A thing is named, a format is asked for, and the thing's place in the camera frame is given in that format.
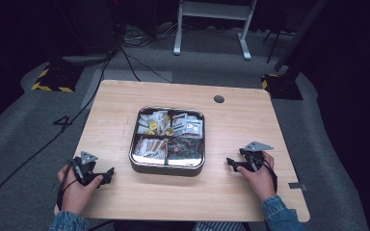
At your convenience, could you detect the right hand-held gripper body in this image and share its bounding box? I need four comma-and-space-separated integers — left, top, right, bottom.
238, 141, 275, 172

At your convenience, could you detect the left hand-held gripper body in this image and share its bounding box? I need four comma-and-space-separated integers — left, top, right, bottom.
71, 150, 102, 187

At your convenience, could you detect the brown compartment box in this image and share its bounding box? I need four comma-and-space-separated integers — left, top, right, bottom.
128, 106, 206, 178

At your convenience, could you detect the clear plastic box lid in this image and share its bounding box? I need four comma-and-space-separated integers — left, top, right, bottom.
128, 106, 206, 169

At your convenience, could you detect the person's right hand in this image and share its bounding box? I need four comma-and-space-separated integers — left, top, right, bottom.
237, 151, 278, 203

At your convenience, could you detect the person's left hand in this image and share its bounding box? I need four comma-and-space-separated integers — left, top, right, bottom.
57, 165, 104, 215

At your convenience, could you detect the pile of stick packets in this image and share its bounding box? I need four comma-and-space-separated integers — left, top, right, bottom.
133, 138, 169, 161

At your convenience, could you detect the pile of dark packets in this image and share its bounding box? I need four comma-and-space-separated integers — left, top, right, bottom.
167, 138, 204, 162

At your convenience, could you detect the grey tape strip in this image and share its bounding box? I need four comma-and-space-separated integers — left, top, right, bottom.
287, 181, 308, 192

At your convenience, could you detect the pile of red label packets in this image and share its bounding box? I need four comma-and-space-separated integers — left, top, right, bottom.
171, 112, 204, 140

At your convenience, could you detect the person's striped clothing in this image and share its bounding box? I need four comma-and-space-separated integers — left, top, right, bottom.
192, 220, 249, 231

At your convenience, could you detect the pile of white yellow packets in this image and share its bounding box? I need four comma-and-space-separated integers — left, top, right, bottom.
137, 110, 172, 137

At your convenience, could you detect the black yellow striped stand base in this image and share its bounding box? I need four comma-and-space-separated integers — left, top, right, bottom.
31, 64, 75, 93

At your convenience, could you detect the black slanted stand pole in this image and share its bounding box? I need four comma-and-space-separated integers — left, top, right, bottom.
273, 0, 330, 73

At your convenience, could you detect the right hand-held gripper cable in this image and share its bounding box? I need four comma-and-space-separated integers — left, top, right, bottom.
261, 155, 279, 194

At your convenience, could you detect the hand-held gripper cable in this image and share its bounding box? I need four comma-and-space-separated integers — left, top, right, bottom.
56, 159, 80, 212
261, 155, 279, 194

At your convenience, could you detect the left hand-held gripper cable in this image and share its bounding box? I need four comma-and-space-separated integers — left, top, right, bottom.
56, 159, 80, 212

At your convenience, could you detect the long black floor cable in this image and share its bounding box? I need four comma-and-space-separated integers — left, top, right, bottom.
0, 47, 117, 216

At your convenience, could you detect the tangle of black cables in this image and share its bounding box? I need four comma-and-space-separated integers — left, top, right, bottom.
121, 23, 177, 50

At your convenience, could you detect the white metal stand frame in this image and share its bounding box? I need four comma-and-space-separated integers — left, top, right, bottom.
172, 0, 258, 62

